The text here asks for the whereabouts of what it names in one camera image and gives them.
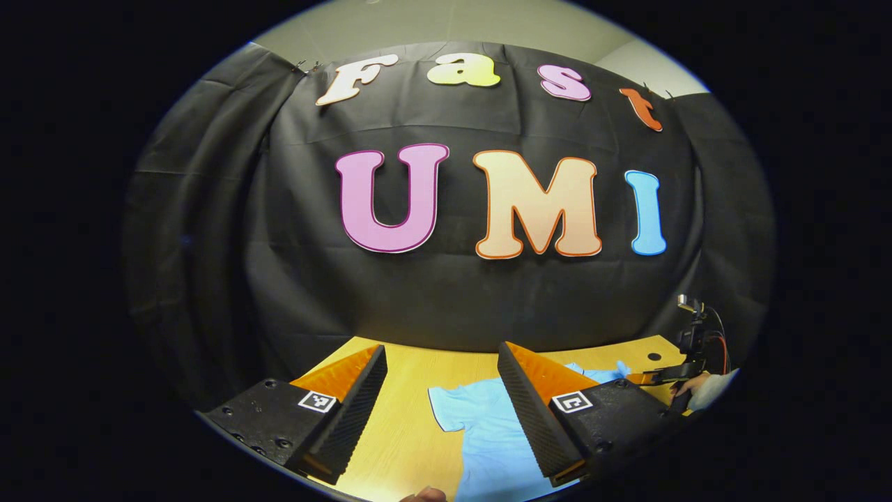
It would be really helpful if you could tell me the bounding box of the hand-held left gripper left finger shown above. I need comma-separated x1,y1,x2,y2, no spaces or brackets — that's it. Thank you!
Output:
199,344,389,486

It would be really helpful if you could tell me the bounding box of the light blue T-shirt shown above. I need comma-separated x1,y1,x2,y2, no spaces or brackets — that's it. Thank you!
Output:
427,360,631,502

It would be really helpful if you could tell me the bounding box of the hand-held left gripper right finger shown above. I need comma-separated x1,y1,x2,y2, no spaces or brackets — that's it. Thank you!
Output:
496,342,687,489

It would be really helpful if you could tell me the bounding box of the black backdrop cloth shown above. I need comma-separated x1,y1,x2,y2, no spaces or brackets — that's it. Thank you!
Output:
122,40,778,419

